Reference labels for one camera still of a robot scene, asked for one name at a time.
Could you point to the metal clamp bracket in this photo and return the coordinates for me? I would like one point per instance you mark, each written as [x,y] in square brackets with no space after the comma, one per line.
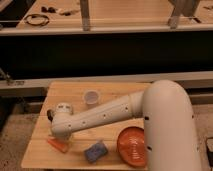
[9,80]

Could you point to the orange ceramic bowl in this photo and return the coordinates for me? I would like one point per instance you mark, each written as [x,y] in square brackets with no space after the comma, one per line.
[131,146]

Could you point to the grey angled metal post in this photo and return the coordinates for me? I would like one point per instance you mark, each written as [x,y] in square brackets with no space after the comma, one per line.
[187,8]

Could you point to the black brush block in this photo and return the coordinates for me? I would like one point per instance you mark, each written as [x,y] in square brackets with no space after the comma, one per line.
[50,115]

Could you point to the orange pepper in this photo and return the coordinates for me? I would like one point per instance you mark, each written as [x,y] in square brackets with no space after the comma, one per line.
[61,146]

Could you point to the blue sponge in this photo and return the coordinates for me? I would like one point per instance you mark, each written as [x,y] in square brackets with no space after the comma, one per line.
[96,151]

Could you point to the small dark objects on bench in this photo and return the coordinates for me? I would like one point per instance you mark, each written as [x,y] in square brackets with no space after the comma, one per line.
[59,11]

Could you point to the clear plastic cup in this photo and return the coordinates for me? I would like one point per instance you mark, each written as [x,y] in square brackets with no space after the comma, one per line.
[91,97]

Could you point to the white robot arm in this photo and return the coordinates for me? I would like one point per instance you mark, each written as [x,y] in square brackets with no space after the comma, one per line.
[170,129]

